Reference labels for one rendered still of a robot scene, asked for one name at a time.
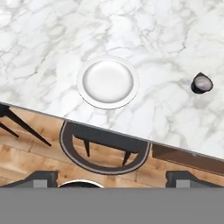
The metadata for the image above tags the black yogurt container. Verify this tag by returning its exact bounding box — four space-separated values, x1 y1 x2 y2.
190 72 214 95

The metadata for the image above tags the black bar stool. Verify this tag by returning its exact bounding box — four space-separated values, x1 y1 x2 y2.
59 120 152 176
0 103 53 148

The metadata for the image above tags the white round plate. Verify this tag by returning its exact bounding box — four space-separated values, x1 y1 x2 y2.
76 55 140 110

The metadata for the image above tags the dark brown island panel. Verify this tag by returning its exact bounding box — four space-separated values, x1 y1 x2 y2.
151 143 224 177

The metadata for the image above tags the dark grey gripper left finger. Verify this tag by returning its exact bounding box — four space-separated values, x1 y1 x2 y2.
2 171 59 189

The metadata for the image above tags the black round stool seat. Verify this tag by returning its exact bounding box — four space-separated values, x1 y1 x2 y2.
57 179 105 189

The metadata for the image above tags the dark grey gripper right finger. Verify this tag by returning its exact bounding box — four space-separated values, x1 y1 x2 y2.
165 171 223 189

